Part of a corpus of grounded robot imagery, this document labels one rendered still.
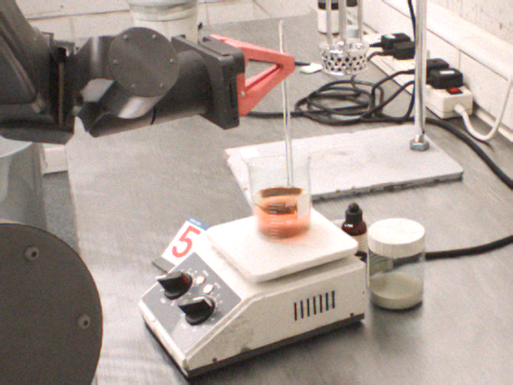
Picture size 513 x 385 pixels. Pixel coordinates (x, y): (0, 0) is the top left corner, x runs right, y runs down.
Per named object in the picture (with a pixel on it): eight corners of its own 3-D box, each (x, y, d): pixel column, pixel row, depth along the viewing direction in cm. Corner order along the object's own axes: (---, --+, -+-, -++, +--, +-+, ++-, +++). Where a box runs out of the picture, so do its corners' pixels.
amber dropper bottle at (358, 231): (338, 253, 110) (337, 199, 107) (363, 249, 111) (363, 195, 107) (345, 265, 107) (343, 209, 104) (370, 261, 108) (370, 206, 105)
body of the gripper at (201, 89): (188, 31, 88) (113, 45, 85) (240, 55, 81) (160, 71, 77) (194, 98, 91) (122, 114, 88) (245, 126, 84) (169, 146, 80)
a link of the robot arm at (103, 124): (58, 85, 82) (78, 148, 82) (75, 59, 76) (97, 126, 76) (132, 71, 86) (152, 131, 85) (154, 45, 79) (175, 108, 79)
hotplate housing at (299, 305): (186, 384, 88) (178, 310, 84) (138, 320, 98) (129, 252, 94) (387, 316, 97) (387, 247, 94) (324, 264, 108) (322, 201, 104)
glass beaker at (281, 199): (314, 218, 99) (311, 142, 96) (315, 246, 94) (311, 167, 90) (247, 221, 99) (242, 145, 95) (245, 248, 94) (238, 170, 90)
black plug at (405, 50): (387, 62, 164) (387, 49, 163) (378, 55, 168) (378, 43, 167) (424, 58, 166) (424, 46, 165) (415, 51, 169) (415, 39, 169)
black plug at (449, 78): (424, 92, 149) (425, 79, 148) (414, 83, 153) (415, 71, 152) (465, 86, 151) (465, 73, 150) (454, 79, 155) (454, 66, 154)
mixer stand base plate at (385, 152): (251, 210, 121) (251, 203, 121) (222, 155, 138) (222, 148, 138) (466, 177, 129) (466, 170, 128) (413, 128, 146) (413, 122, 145)
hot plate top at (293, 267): (253, 285, 88) (252, 277, 88) (202, 236, 97) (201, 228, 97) (363, 252, 93) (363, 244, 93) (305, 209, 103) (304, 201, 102)
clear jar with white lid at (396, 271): (434, 293, 101) (436, 226, 98) (405, 318, 97) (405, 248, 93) (387, 278, 104) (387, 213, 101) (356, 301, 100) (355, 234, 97)
